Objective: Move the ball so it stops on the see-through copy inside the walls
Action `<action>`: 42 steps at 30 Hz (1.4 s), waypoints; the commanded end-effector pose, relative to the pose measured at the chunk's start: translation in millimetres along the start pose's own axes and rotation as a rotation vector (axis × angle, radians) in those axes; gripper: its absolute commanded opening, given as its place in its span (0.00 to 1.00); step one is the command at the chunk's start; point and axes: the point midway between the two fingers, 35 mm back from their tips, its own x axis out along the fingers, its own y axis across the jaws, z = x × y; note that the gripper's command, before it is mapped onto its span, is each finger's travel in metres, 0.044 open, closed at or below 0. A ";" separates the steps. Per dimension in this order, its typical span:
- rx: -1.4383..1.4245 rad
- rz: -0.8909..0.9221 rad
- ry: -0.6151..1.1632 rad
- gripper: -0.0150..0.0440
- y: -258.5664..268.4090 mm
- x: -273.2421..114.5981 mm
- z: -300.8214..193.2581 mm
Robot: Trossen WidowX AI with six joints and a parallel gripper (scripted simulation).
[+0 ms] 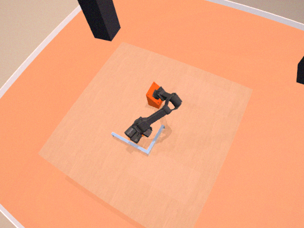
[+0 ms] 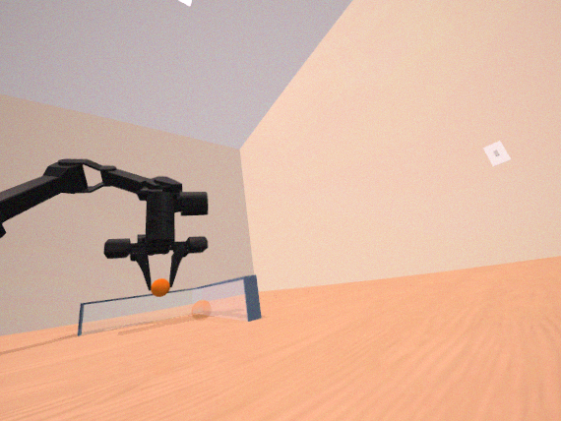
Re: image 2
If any low clear wall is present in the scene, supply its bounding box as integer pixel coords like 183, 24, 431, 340
79, 278, 248, 336

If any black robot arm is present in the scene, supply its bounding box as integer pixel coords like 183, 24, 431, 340
0, 158, 208, 237

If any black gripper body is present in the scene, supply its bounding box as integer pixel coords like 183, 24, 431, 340
103, 211, 209, 259

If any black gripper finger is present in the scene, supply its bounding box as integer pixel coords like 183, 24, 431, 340
130, 253, 152, 291
169, 250, 189, 287

